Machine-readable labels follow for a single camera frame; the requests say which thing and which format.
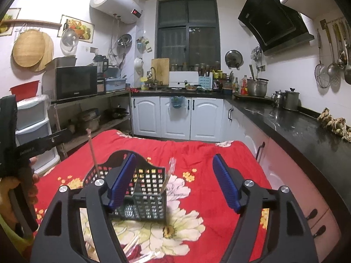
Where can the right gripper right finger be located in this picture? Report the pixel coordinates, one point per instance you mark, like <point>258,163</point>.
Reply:
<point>288,238</point>

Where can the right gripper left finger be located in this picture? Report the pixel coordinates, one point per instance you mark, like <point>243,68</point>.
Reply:
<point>60,236</point>

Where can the light chopsticks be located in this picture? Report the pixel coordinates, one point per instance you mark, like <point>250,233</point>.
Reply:
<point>168,172</point>

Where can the black kitchen countertop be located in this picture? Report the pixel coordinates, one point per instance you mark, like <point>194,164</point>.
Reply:
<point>325,156</point>

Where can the dark kitchen window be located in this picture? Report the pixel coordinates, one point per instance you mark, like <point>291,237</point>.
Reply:
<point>188,32</point>

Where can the person's left hand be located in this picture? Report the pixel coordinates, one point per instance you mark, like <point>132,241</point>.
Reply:
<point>10,183</point>

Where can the white plastic drawer unit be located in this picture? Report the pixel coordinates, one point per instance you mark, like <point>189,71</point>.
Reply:
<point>33,123</point>

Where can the wrapped chopsticks on cloth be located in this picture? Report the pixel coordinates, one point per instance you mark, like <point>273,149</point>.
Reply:
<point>131,244</point>

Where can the red plastic basin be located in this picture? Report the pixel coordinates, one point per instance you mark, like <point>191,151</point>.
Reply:
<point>25,91</point>

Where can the wooden shelf rack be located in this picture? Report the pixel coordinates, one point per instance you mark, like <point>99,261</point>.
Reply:
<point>98,113</point>

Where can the red floral table cloth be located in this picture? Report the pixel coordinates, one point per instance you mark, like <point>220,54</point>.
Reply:
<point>200,223</point>

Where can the black microwave oven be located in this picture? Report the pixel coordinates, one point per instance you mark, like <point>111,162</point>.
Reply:
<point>64,83</point>

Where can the dark green utensil basket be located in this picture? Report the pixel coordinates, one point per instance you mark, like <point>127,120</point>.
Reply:
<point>141,182</point>

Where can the round bamboo tray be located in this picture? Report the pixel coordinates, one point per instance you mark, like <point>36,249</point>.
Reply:
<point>29,48</point>

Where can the glass pot lid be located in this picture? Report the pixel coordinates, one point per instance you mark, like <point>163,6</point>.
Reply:
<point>69,41</point>

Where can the white cabinet door left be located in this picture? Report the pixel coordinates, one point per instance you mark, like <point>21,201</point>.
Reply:
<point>146,116</point>

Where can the white cabinet door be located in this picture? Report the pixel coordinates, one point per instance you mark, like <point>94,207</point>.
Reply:
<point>206,118</point>
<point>175,122</point>
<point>146,116</point>

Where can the steel kettle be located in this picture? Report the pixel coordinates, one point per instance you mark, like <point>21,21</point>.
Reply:
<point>278,98</point>

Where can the white cabinet door right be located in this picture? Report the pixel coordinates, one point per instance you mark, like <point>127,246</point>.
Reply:
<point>206,118</point>

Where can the steel stock pot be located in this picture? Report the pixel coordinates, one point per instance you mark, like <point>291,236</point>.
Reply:
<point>257,87</point>

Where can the white cabinet door middle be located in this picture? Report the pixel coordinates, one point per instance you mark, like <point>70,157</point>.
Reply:
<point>175,122</point>

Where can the wooden cutting board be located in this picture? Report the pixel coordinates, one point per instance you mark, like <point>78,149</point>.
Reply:
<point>162,69</point>

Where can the blue knife block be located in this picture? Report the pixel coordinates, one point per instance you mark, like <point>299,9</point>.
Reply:
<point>205,82</point>

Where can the dark hanging pot lid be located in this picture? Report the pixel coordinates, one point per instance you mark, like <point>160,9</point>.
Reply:
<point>234,59</point>

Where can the white water heater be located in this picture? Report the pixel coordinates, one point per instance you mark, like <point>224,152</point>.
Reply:
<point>128,11</point>

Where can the black range hood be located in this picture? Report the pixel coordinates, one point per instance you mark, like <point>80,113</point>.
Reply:
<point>275,26</point>

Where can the fruit wall picture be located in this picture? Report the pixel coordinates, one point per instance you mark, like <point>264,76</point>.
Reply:
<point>83,29</point>

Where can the wire mesh skimmer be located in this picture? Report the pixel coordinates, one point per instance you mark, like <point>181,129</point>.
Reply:
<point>321,76</point>

